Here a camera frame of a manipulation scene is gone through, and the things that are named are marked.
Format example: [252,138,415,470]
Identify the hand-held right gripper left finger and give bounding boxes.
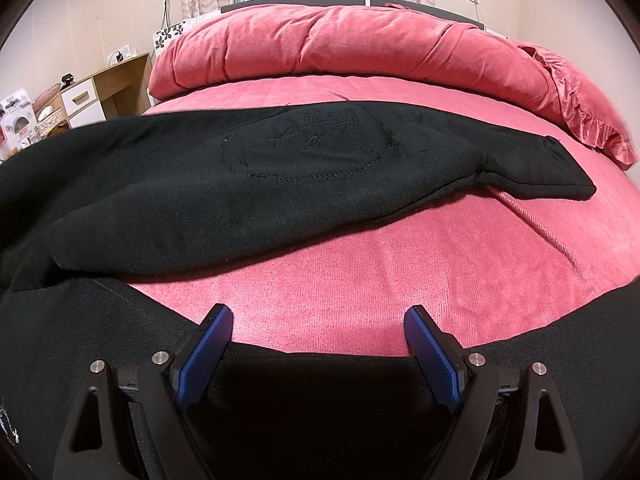
[50,303,235,480]

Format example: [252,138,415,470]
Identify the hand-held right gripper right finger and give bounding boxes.
[403,305,586,480]

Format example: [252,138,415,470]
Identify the black pants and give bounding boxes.
[0,101,640,480]

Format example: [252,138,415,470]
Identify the pink bed sheet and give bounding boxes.
[125,75,640,358]

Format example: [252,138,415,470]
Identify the wooden nightstand with white drawers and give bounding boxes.
[60,52,153,128]

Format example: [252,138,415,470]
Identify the woven tissue box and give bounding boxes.
[32,107,68,138]

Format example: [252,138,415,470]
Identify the pink ruffled pillow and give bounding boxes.
[517,44,638,168]

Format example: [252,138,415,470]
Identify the white printed cardboard box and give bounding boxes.
[0,87,37,161]

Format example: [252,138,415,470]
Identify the black and white floral pillow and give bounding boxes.
[152,16,206,53]

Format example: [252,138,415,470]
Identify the pink folded duvet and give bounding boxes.
[149,4,566,111]

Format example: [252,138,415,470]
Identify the grey headboard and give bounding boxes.
[220,0,486,31]

